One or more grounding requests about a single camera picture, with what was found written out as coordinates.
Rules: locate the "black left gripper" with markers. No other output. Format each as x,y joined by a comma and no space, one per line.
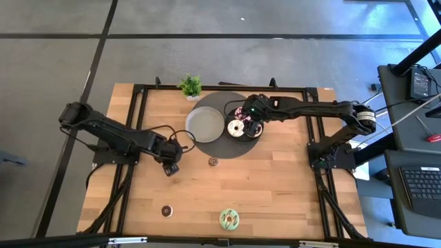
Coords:
169,151

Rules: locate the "small dark chocolate donut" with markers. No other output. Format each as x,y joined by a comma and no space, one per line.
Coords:
164,214

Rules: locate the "black laptop keyboard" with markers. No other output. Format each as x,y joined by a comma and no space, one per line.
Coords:
423,186

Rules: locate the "large pink frosted donut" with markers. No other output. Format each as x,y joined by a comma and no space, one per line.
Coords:
238,112

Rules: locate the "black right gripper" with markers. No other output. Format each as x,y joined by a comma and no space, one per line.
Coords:
258,107

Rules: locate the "black electronic box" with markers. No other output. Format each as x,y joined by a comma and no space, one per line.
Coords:
420,84

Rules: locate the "small black floor block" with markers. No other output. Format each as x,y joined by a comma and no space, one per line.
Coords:
373,87

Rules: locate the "light grey plate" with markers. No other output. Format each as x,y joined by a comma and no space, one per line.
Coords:
205,124

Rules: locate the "black beam with silver brackets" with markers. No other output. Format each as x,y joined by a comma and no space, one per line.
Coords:
224,242

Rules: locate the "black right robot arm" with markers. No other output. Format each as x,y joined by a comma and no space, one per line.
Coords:
310,107

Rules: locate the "large green frosted donut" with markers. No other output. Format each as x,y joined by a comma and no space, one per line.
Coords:
223,222

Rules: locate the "large chocolate frosted donut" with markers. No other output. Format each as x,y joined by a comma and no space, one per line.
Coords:
260,133

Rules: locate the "black diagonal post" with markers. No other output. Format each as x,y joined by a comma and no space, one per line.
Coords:
417,53

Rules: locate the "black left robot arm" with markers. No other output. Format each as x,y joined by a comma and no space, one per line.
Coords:
113,132

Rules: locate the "round dark grey placemat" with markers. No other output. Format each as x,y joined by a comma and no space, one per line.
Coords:
224,151

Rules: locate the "large white frosted donut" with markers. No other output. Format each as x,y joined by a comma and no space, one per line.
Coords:
231,124

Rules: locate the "dark grey side desk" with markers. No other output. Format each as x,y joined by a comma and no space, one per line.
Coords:
399,137

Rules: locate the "green plant in white pot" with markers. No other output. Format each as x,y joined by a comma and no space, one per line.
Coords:
190,85

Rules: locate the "black plate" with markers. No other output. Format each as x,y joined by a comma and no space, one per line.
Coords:
241,140

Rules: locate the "small brown donut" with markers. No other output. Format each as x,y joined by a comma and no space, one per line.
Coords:
210,164

